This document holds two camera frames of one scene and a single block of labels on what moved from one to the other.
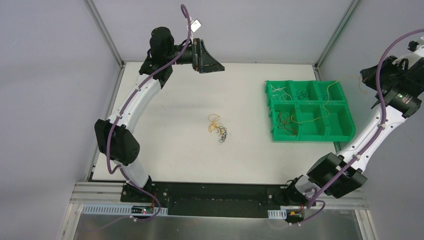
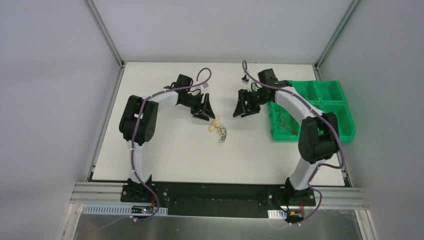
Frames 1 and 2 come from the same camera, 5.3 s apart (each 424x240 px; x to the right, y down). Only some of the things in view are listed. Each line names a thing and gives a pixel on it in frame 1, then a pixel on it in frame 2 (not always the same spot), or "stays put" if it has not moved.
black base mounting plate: [213, 199] stays put
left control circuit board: [142, 209] stays put
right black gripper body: [369, 74] → [249, 101]
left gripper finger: [214, 69] → [203, 116]
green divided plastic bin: [309, 110] stays put
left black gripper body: [197, 55] → [199, 105]
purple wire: [301, 94] stays put
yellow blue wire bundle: [213, 118] stays put
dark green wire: [223, 134] stays put
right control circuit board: [295, 214] stays put
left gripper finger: [207, 63] → [207, 109]
